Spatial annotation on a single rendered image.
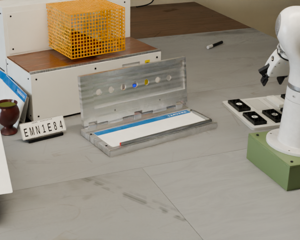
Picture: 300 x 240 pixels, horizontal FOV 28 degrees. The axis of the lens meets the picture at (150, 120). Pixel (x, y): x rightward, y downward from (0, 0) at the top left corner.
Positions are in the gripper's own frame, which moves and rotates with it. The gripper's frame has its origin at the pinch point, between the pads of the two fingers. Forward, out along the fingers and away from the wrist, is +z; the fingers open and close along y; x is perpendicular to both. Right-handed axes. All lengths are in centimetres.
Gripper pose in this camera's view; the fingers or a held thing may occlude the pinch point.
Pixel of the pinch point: (272, 79)
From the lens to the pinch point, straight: 224.5
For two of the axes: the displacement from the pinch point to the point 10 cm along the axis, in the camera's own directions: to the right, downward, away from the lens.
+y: 9.5, -1.0, 2.9
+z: -1.9, 5.6, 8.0
